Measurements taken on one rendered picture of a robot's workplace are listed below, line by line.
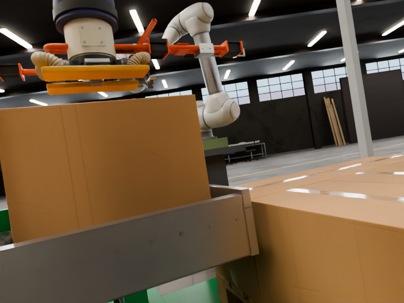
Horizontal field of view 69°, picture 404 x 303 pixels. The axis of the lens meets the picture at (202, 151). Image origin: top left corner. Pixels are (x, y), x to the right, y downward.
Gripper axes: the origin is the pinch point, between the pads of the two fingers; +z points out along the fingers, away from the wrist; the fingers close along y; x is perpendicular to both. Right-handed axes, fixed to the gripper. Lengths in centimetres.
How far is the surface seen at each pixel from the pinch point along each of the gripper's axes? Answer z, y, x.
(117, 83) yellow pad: 10.0, 11.3, 17.8
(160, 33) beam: -554, -254, -201
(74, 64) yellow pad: 25.4, 8.1, 33.3
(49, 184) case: 34, 45, 46
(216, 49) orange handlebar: 16.5, 0.6, -25.7
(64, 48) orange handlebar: 16.9, -0.4, 35.4
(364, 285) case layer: 81, 79, -16
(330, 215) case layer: 75, 64, -17
